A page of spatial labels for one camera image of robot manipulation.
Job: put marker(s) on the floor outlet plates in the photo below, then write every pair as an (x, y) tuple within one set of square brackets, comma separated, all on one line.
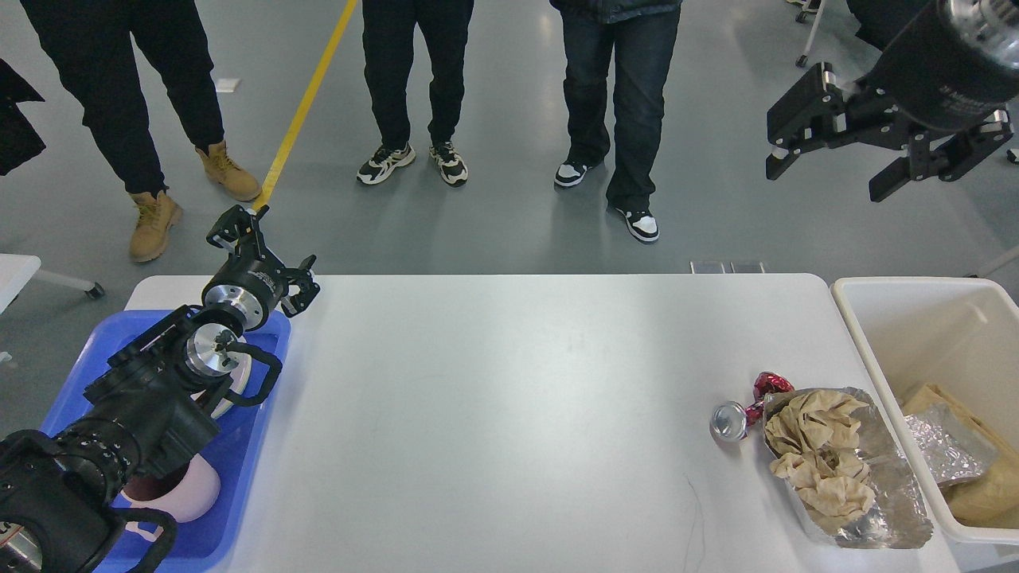
[(718, 267)]

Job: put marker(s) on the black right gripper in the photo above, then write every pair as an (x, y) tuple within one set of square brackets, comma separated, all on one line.
[(952, 65)]

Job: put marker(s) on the foil tray with brown paper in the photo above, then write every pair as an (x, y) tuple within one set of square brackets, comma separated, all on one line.
[(849, 482)]

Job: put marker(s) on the aluminium foil sheet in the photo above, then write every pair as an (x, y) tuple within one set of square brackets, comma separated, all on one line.
[(954, 453)]

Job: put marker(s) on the person in dark jeans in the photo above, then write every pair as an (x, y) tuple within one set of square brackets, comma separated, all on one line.
[(617, 59)]

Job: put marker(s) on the white plastic bin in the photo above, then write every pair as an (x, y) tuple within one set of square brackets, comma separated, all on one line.
[(960, 334)]

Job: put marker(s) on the pink plate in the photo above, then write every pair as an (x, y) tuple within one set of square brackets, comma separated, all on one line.
[(239, 376)]

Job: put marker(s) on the person in tan boots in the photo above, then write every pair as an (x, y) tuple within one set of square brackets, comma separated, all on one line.
[(92, 45)]

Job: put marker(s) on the pink mug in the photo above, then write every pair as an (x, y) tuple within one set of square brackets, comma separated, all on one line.
[(186, 494)]

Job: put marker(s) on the crushed red soda can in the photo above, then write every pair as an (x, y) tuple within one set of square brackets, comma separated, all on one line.
[(730, 421)]

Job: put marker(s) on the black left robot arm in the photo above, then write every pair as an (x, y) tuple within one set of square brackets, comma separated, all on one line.
[(152, 412)]

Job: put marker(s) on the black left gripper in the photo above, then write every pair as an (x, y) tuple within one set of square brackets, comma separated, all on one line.
[(251, 280)]

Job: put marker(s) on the brown paper bag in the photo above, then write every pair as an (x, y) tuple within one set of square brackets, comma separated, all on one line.
[(985, 502)]

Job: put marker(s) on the white office chair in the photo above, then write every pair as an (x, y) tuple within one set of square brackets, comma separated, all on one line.
[(876, 23)]

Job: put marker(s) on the white side table left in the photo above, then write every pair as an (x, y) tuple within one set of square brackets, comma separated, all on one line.
[(18, 270)]

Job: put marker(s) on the blue plastic tray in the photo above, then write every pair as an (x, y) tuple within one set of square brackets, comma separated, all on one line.
[(234, 453)]

